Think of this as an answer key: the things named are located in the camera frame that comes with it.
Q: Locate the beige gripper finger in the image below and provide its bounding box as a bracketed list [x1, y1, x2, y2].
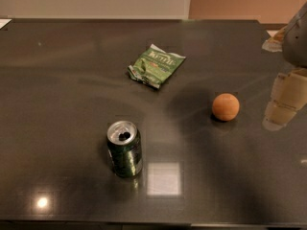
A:
[263, 68, 307, 131]
[262, 28, 285, 53]

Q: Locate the orange fruit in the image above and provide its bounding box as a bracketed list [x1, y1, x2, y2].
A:
[212, 93, 240, 122]

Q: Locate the green jalapeno chip bag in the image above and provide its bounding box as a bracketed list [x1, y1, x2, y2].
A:
[128, 44, 185, 89]

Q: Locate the green soda can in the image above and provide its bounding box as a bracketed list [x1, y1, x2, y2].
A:
[106, 121, 143, 178]

